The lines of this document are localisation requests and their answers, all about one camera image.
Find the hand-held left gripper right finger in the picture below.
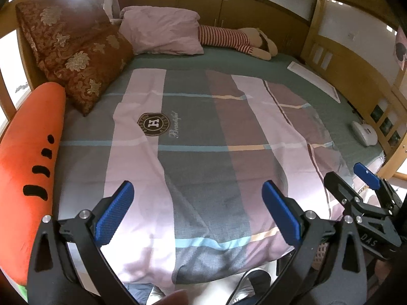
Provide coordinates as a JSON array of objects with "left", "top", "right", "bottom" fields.
[{"left": 261, "top": 180, "right": 371, "bottom": 305}]

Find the orange carrot plush pillow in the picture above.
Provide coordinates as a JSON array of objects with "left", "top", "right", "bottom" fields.
[{"left": 0, "top": 82, "right": 67, "bottom": 299}]

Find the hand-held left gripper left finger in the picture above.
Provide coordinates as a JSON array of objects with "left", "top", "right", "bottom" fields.
[{"left": 28, "top": 180, "right": 135, "bottom": 305}]

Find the white cloth bundle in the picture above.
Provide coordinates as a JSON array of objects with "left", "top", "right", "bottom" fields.
[{"left": 103, "top": 0, "right": 123, "bottom": 26}]

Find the striped plush doll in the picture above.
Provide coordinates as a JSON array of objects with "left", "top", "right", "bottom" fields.
[{"left": 198, "top": 25, "right": 278, "bottom": 61}]

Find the white plastic device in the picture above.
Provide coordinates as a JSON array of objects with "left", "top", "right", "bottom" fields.
[{"left": 351, "top": 120, "right": 379, "bottom": 147}]

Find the person's left leg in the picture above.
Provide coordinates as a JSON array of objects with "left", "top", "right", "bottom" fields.
[{"left": 125, "top": 281, "right": 169, "bottom": 305}]

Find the white mesh bin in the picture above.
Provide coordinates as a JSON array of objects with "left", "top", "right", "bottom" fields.
[{"left": 310, "top": 241, "right": 329, "bottom": 269}]

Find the wooden bed frame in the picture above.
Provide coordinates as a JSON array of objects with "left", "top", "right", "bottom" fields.
[{"left": 0, "top": 0, "right": 407, "bottom": 181}]

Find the pink pillow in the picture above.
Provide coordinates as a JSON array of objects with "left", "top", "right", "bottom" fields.
[{"left": 119, "top": 6, "right": 205, "bottom": 55}]

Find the plaid blanket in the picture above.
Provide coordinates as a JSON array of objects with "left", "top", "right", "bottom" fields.
[{"left": 52, "top": 68, "right": 353, "bottom": 285}]

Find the white flat panel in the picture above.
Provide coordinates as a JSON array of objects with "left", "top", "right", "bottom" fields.
[{"left": 287, "top": 62, "right": 341, "bottom": 104}]

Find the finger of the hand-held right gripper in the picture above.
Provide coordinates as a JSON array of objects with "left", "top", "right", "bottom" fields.
[
  {"left": 354, "top": 163, "right": 401, "bottom": 212},
  {"left": 324, "top": 172, "right": 366, "bottom": 220}
]

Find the person's left hand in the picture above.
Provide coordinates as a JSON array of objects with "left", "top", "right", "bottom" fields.
[{"left": 150, "top": 290, "right": 189, "bottom": 305}]

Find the brown floral cushion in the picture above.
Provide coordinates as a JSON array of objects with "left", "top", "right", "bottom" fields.
[{"left": 15, "top": 0, "right": 134, "bottom": 117}]

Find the green bed sheet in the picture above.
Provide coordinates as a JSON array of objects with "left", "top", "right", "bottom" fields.
[{"left": 60, "top": 43, "right": 385, "bottom": 169}]

